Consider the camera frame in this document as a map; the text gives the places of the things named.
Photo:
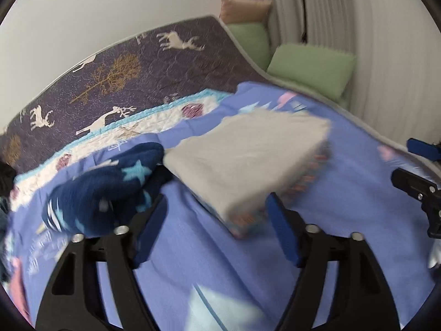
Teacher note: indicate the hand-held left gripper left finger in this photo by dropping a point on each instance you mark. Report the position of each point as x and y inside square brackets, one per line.
[151, 227]

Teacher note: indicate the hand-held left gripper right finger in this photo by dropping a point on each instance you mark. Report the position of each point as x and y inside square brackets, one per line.
[282, 227]

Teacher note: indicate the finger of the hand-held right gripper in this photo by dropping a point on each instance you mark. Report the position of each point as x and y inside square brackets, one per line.
[410, 182]
[422, 148]

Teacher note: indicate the beige long sleeve shirt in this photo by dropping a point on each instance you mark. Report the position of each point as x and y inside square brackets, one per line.
[248, 158]

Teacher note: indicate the floral folded cloth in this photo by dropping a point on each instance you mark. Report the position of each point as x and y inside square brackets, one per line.
[246, 226]

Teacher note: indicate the blue printed bed sheet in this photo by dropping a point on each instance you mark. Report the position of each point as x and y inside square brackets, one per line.
[361, 196]

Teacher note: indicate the navy star print blanket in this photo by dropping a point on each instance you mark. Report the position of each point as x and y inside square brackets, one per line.
[96, 189]

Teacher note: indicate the white pleated curtain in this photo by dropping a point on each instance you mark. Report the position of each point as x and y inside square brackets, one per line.
[379, 41]

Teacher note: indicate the green pillow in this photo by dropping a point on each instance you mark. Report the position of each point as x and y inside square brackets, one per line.
[310, 65]
[251, 43]

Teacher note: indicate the pink folded garment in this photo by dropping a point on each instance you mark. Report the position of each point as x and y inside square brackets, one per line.
[17, 289]

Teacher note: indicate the purple deer print quilt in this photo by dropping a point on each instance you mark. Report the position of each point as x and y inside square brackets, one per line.
[137, 69]

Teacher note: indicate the tan pillow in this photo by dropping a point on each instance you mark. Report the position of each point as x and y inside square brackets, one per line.
[244, 10]

